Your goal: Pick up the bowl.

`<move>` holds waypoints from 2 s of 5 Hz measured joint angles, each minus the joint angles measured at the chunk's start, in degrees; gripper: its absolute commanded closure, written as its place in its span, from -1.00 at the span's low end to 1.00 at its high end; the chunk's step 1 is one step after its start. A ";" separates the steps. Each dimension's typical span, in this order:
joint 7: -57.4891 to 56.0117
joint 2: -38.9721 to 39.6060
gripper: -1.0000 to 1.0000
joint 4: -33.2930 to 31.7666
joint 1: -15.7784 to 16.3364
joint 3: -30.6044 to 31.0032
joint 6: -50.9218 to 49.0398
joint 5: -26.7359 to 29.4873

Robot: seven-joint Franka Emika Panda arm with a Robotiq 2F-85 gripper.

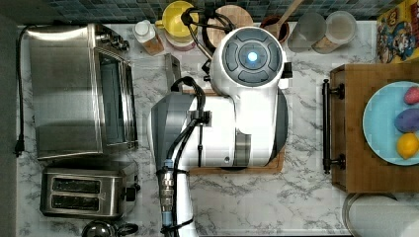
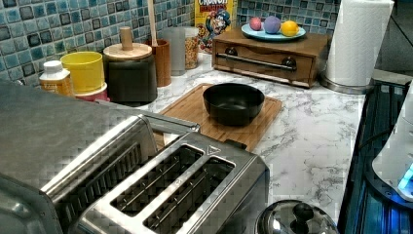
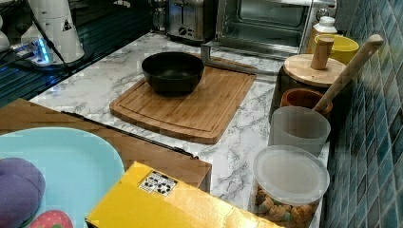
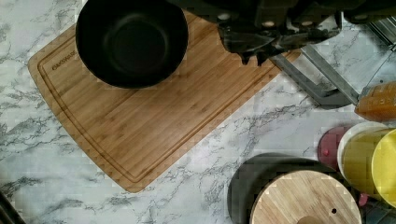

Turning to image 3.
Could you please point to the purple plush toy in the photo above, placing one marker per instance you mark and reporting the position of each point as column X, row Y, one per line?
column 22, row 187

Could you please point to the yellow cardboard box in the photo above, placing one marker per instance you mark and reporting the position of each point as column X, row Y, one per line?
column 146, row 198

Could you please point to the silver toaster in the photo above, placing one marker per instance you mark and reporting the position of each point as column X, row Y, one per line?
column 192, row 20

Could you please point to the dark jar with wooden lid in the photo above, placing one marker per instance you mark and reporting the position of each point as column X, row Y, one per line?
column 315, row 71

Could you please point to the wooden cutting board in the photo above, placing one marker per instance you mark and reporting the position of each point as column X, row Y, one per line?
column 200, row 116

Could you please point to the wooden pestle stick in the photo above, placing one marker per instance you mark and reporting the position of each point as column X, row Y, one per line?
column 367, row 50

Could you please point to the white capped bottle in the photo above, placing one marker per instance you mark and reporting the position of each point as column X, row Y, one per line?
column 326, row 25

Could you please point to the brown ceramic cup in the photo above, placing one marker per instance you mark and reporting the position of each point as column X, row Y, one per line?
column 303, row 97

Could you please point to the light blue plate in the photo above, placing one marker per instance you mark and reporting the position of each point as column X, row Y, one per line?
column 78, row 167

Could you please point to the stainless toaster oven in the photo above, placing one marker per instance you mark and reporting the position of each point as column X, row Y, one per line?
column 274, row 29

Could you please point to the clear snack jar with lid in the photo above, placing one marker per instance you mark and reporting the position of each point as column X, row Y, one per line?
column 288, row 185

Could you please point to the red strawberry toy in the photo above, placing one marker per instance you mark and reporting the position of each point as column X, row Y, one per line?
column 52, row 219

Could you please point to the yellow cup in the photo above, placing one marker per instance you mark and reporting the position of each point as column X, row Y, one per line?
column 343, row 49

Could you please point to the black bowl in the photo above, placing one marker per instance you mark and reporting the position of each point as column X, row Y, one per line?
column 173, row 72

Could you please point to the translucent plastic cup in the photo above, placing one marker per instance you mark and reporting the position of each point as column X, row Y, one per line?
column 300, row 127

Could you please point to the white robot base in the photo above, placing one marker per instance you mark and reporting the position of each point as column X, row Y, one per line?
column 52, row 41

